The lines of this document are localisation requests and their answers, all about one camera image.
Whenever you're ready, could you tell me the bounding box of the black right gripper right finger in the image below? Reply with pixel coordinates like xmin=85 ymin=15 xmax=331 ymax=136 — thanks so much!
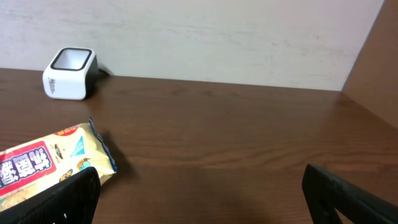
xmin=302 ymin=164 xmax=397 ymax=223

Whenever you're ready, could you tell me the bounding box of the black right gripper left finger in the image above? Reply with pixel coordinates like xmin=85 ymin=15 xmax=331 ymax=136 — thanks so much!
xmin=1 ymin=167 xmax=101 ymax=224

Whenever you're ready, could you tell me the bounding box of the cream snack chips bag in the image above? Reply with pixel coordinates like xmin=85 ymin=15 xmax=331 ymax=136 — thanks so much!
xmin=1 ymin=119 xmax=117 ymax=211

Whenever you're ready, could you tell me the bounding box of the white barcode scanner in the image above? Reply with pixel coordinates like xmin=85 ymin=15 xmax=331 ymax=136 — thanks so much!
xmin=42 ymin=47 xmax=99 ymax=100

